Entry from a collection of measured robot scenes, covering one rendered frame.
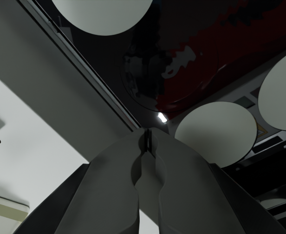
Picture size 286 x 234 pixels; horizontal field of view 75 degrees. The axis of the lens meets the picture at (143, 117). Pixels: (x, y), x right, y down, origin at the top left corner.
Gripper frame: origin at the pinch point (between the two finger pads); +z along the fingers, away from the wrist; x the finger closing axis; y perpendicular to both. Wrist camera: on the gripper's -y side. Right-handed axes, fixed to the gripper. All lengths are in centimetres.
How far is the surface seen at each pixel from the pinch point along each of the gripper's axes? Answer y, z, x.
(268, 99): 1.5, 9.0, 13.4
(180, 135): 6.2, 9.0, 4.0
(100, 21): -6.6, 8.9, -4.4
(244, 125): 4.8, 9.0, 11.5
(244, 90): 0.4, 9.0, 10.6
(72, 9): -7.7, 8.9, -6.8
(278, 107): 2.4, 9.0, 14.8
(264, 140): 7.0, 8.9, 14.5
